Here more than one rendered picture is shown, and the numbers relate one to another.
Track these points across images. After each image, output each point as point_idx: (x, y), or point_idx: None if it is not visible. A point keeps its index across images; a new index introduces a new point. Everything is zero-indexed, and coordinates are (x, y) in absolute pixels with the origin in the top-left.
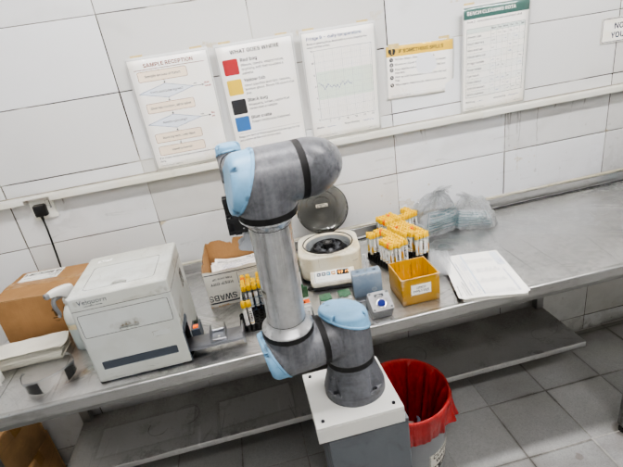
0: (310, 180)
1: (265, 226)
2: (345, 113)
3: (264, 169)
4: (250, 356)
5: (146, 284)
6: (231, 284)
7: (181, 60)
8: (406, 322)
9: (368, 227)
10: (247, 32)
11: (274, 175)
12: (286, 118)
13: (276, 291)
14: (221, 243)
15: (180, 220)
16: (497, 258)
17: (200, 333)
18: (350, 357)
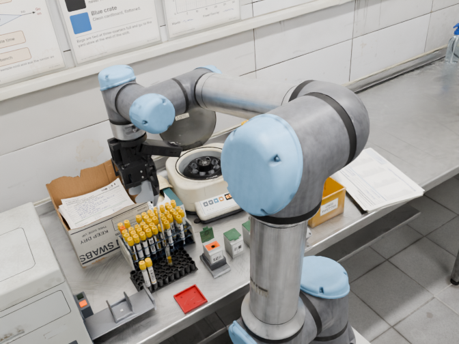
0: (354, 152)
1: (299, 222)
2: (203, 4)
3: (312, 150)
4: (169, 326)
5: (33, 282)
6: (105, 235)
7: None
8: (321, 246)
9: (229, 133)
10: None
11: (323, 157)
12: (136, 12)
13: (285, 287)
14: (66, 179)
15: (4, 158)
16: (377, 158)
17: (91, 310)
18: (335, 324)
